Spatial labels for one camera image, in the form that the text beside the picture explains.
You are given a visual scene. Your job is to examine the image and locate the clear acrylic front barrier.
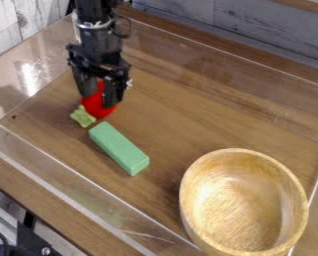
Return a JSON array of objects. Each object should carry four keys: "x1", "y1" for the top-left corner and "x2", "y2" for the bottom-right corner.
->
[{"x1": 0, "y1": 125, "x2": 202, "y2": 256}]

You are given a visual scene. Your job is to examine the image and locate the black clamp with screw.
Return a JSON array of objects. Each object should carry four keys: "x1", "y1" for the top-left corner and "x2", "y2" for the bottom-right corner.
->
[{"x1": 17, "y1": 223, "x2": 63, "y2": 256}]

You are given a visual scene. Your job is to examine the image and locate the red plush strawberry toy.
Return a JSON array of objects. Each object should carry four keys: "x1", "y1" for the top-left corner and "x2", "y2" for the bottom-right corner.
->
[{"x1": 70, "y1": 80, "x2": 117, "y2": 128}]

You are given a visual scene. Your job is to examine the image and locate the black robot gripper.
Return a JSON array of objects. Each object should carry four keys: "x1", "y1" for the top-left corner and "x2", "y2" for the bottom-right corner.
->
[{"x1": 66, "y1": 18, "x2": 130, "y2": 109}]

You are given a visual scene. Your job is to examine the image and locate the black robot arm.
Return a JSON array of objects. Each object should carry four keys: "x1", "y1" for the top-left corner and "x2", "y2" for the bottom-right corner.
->
[{"x1": 66, "y1": 0, "x2": 132, "y2": 109}]

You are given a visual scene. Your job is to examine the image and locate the wooden bowl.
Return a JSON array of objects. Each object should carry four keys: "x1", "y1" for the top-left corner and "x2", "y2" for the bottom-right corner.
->
[{"x1": 180, "y1": 148, "x2": 309, "y2": 256}]

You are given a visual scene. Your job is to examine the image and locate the green rectangular block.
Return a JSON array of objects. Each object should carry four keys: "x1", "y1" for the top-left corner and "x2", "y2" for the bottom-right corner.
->
[{"x1": 89, "y1": 121, "x2": 150, "y2": 176}]

